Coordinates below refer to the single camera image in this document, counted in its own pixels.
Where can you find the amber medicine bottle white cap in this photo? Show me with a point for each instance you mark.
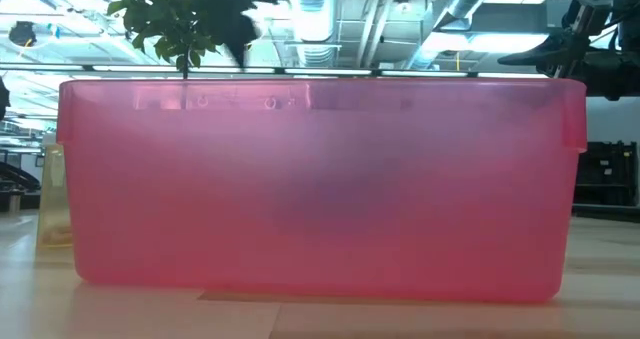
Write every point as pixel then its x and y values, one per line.
pixel 52 199

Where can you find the black round ceiling device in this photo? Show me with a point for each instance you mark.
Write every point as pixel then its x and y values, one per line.
pixel 22 34

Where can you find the translucent pink plastic bin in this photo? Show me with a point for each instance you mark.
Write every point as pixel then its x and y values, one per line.
pixel 320 189

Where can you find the silver ribbed ceiling duct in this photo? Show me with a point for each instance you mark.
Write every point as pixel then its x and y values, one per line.
pixel 315 19

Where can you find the dark horizontal window rail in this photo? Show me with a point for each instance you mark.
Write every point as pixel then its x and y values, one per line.
pixel 350 71

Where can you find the bright ceiling light panel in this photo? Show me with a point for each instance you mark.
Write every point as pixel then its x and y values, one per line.
pixel 490 42

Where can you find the black shelving unit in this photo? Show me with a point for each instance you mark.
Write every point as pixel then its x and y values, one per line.
pixel 606 174

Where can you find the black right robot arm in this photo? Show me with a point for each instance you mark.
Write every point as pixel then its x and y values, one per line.
pixel 627 9

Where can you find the silver round ventilation duct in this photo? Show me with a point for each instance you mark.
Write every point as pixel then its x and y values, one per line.
pixel 450 19

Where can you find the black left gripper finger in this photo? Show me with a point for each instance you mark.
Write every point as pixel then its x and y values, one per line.
pixel 243 44

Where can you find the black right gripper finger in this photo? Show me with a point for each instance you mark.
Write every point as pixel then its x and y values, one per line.
pixel 535 54

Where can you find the dark office furniture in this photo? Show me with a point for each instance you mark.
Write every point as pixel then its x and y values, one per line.
pixel 17 184

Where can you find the green leafy plant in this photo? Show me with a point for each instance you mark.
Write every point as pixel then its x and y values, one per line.
pixel 170 19

